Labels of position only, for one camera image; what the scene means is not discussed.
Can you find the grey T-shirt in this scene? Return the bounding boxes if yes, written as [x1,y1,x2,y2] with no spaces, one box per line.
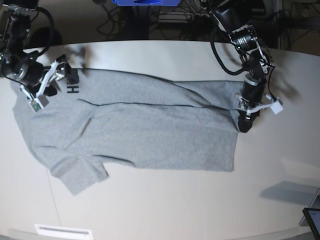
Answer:
[10,69,243,195]

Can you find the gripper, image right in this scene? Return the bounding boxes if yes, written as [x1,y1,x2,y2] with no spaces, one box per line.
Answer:
[237,78,267,133]

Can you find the white label strip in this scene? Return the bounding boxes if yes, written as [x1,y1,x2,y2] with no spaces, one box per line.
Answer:
[34,224,93,235]

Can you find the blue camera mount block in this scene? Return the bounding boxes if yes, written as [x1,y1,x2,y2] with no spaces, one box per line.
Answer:
[112,0,181,7]

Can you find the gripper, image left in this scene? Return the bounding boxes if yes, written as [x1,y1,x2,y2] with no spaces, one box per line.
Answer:
[4,59,80,97]

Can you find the black tablet screen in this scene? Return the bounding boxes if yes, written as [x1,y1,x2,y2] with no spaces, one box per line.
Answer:
[302,208,320,240]

